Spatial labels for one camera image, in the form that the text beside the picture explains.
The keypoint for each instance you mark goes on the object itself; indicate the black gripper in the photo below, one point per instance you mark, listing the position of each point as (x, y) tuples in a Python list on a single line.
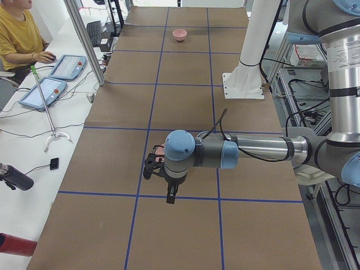
[(175, 181)]

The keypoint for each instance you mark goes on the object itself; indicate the pink bowl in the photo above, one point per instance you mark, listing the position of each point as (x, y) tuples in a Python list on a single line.
[(180, 34)]

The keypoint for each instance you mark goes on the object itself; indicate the pink plate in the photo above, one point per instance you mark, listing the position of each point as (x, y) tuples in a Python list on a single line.
[(160, 150)]

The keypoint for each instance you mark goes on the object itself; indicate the small black square device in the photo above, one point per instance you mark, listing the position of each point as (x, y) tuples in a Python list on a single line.
[(54, 163)]

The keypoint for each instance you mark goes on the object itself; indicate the metal reacher grabber stick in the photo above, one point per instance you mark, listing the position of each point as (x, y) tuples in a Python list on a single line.
[(55, 134)]

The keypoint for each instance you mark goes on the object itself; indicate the upper blue teach pendant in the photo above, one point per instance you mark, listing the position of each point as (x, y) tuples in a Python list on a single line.
[(68, 67)]

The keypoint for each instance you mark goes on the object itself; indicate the black water bottle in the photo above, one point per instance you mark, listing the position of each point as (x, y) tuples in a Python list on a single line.
[(15, 179)]

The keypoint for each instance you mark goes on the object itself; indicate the black keyboard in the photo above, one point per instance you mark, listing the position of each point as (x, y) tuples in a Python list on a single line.
[(94, 32)]

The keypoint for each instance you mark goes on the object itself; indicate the red water bottle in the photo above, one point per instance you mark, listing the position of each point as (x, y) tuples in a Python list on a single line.
[(17, 246)]

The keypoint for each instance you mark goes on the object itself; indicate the person in yellow shirt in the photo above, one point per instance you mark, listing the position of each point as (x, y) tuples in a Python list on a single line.
[(21, 42)]

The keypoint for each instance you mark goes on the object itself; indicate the white pedestal base plate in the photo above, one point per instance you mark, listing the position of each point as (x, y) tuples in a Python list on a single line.
[(244, 82)]

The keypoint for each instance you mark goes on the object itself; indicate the aluminium frame post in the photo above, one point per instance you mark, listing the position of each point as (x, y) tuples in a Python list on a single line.
[(80, 29)]

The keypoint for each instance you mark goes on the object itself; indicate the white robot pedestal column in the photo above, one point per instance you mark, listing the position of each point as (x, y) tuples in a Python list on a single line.
[(263, 15)]

